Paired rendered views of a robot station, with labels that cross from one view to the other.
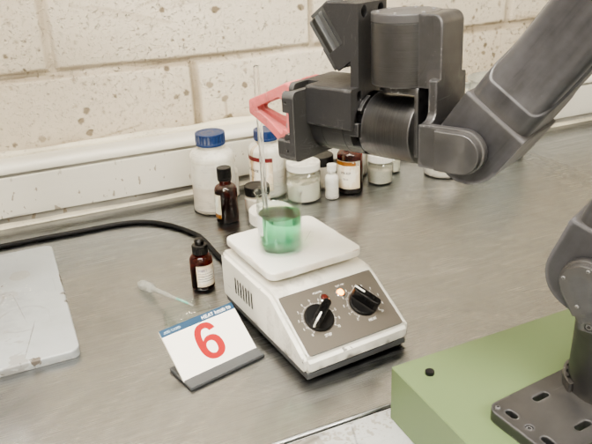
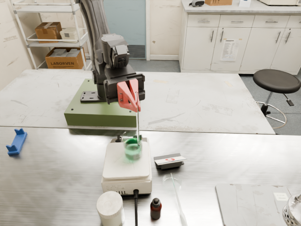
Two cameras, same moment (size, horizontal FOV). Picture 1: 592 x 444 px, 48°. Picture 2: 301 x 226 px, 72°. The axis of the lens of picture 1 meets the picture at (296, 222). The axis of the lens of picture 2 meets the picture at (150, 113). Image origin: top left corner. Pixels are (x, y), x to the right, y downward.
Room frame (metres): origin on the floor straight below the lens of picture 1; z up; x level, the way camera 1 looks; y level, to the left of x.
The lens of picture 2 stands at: (1.00, 0.22, 1.43)
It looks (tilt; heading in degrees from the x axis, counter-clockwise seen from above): 38 degrees down; 206
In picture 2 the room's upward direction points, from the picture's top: straight up
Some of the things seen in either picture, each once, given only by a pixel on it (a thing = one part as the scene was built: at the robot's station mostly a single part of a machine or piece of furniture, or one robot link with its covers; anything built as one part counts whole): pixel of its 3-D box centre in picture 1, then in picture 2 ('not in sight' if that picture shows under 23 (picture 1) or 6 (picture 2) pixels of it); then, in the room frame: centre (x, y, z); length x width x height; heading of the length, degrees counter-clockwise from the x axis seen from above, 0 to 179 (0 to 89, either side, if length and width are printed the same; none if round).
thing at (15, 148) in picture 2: not in sight; (16, 140); (0.75, -0.41, 0.92); 0.10 x 0.03 x 0.04; 36
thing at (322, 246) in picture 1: (292, 245); (126, 158); (0.70, 0.01, 0.98); 0.12 x 0.12 x 0.01; 29
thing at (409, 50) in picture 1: (436, 85); (112, 54); (0.54, -0.12, 1.20); 0.12 x 0.09 x 0.12; 50
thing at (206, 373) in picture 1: (211, 344); (169, 158); (0.59, 0.09, 0.92); 0.09 x 0.06 x 0.04; 127
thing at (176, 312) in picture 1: (188, 317); (172, 183); (0.67, 0.13, 0.91); 0.06 x 0.06 x 0.02
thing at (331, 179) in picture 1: (331, 181); not in sight; (1.05, -0.06, 0.93); 0.02 x 0.02 x 0.06
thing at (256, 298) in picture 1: (304, 287); (128, 161); (0.67, -0.01, 0.94); 0.22 x 0.13 x 0.08; 29
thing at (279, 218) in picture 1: (281, 218); (131, 146); (0.68, 0.02, 1.02); 0.06 x 0.05 x 0.08; 142
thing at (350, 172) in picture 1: (350, 159); not in sight; (1.08, -0.10, 0.95); 0.04 x 0.04 x 0.11
